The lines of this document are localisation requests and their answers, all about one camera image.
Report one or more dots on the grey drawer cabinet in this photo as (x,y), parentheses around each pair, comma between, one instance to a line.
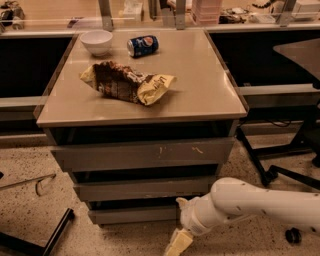
(135,134)

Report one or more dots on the black desk frame leg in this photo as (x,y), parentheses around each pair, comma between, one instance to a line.
(296,146)

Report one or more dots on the black stand leg left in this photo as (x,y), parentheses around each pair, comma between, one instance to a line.
(42,241)

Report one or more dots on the thin metal rod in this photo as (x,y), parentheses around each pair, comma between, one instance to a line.
(36,180)

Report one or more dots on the grey top drawer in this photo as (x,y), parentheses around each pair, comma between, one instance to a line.
(146,154)

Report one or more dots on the grey drawer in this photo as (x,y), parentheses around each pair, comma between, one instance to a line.
(134,215)
(146,154)
(144,189)

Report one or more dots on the pink stacked box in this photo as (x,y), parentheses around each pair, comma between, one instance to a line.
(206,12)

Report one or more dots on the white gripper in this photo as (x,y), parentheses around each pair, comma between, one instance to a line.
(190,215)

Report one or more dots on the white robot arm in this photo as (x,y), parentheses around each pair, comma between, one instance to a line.
(231,200)

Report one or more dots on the grey bottom drawer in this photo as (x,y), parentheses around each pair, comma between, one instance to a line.
(134,215)

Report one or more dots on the black office chair base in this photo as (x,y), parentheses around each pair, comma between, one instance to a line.
(293,186)

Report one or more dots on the white bowl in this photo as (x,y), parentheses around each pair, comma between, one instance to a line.
(97,42)

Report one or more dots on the blue pepsi can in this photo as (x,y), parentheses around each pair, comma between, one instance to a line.
(142,46)

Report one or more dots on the grey middle drawer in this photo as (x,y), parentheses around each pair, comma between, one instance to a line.
(144,189)

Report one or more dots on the brown yellow chip bag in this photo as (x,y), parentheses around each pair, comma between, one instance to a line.
(124,83)

